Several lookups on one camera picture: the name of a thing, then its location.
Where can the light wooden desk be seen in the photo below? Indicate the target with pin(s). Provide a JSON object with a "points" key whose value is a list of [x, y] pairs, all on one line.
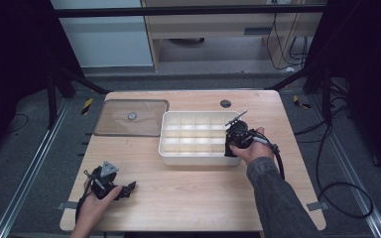
{"points": [[211, 28]]}

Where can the black metal stand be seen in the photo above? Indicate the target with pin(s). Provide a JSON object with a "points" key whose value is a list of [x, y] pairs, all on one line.
{"points": [[325, 89], [52, 99]]}

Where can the dark curtain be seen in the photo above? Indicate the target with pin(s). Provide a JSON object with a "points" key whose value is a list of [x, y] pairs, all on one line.
{"points": [[367, 66], [13, 66]]}

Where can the person's left hand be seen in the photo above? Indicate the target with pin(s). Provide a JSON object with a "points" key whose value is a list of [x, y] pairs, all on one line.
{"points": [[94, 210]]}

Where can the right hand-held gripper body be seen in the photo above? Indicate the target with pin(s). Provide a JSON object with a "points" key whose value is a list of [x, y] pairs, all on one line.
{"points": [[241, 134]]}

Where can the white divided storage box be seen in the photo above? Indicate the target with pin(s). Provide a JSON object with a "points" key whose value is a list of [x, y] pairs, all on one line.
{"points": [[195, 139]]}

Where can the black horizontal frame bar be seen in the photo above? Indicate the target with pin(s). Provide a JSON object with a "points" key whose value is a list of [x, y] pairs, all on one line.
{"points": [[185, 11]]}

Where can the yellow tool right floor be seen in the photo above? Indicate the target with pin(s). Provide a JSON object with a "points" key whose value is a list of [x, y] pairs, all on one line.
{"points": [[300, 103]]}

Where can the aluminium floor rail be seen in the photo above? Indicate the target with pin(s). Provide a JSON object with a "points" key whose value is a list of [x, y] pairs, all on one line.
{"points": [[350, 165], [29, 172]]}

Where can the grey metal table bracket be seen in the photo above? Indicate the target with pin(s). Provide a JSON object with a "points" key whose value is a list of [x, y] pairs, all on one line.
{"points": [[66, 205], [317, 206]]}

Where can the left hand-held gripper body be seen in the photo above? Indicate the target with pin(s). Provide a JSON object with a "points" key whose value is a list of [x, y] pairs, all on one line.
{"points": [[104, 181]]}

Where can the person's right hand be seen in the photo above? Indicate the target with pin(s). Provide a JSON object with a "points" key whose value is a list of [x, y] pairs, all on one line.
{"points": [[256, 150]]}

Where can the yellow tool floor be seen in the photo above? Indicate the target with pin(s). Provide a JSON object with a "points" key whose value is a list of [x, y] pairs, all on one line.
{"points": [[87, 106], [300, 103]]}

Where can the transparent box lid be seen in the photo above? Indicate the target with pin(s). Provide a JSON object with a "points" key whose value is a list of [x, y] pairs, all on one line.
{"points": [[130, 124]]}

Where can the white cabinet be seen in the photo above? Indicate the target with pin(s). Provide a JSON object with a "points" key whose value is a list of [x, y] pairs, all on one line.
{"points": [[102, 39]]}

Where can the yellow tool left floor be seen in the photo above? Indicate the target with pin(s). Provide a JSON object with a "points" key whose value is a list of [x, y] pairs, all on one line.
{"points": [[87, 106]]}

